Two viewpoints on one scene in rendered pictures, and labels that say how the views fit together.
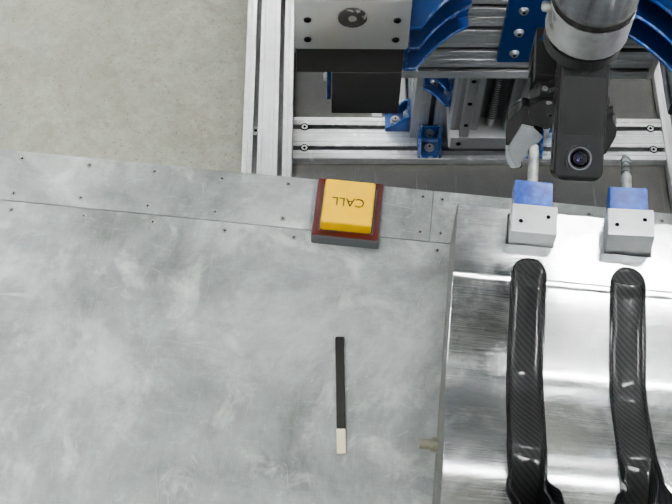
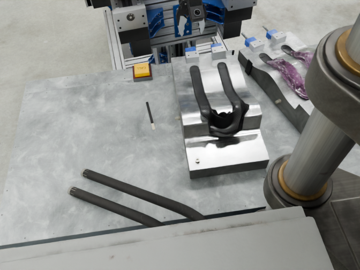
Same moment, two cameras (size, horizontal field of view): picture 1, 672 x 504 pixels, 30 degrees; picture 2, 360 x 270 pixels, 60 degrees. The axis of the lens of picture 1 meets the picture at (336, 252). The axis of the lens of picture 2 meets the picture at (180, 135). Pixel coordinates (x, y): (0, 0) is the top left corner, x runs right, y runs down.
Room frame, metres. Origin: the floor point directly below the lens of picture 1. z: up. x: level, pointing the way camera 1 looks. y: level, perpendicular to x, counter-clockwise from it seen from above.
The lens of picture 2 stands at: (-0.23, -0.01, 1.74)
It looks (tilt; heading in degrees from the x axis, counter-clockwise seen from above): 55 degrees down; 352
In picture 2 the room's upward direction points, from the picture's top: 5 degrees counter-clockwise
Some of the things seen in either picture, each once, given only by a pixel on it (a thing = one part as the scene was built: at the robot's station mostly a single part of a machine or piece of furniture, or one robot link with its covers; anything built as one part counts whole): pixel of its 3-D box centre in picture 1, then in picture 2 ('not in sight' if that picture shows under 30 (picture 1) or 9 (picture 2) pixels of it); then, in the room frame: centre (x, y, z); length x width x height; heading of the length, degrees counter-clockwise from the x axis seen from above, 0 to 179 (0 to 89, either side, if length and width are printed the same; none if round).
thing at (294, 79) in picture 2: not in sight; (302, 69); (0.53, -0.60, 0.90); 0.26 x 0.18 x 0.08; 13
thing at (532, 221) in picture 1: (532, 194); (190, 51); (0.74, -0.22, 0.89); 0.13 x 0.05 x 0.05; 175
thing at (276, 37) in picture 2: not in sight; (271, 34); (0.80, -0.60, 0.86); 0.13 x 0.05 x 0.05; 13
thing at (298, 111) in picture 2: not in sight; (301, 77); (0.52, -0.61, 0.86); 0.50 x 0.26 x 0.11; 13
